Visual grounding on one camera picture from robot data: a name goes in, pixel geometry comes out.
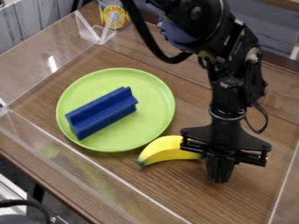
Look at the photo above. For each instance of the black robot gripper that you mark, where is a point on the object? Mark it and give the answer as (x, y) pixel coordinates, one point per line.
(224, 145)

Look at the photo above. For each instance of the yellow toy banana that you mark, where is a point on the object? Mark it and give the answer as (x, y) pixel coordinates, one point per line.
(164, 149)

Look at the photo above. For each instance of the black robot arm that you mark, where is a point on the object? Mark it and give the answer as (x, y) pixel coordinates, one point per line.
(200, 27)

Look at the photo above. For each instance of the lime green plate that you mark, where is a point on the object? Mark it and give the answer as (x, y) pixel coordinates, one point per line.
(139, 128)

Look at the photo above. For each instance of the blue foam block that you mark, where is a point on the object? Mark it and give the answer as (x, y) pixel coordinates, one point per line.
(99, 113)

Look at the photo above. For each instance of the yellow labelled tin can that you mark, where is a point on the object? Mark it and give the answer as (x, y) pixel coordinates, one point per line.
(113, 15)

